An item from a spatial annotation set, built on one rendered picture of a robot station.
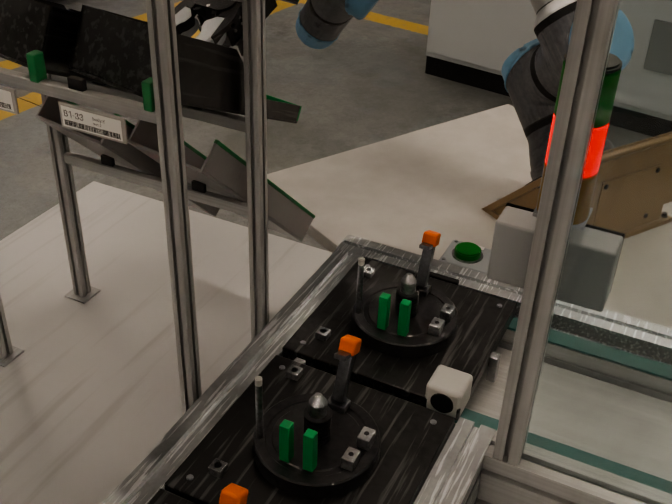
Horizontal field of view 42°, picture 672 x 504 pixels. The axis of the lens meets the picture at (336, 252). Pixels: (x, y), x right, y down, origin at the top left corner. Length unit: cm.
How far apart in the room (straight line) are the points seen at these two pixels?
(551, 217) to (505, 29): 350
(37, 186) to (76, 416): 243
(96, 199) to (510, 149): 86
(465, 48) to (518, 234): 357
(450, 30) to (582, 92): 368
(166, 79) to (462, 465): 52
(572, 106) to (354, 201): 92
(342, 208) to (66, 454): 72
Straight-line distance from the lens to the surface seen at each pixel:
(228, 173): 109
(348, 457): 93
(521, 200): 157
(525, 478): 102
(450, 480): 99
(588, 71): 76
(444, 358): 112
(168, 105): 89
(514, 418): 98
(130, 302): 140
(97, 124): 96
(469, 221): 162
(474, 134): 195
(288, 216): 123
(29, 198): 351
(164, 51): 87
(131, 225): 159
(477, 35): 438
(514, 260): 89
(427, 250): 115
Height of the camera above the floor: 168
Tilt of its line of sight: 33 degrees down
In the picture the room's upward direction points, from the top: 2 degrees clockwise
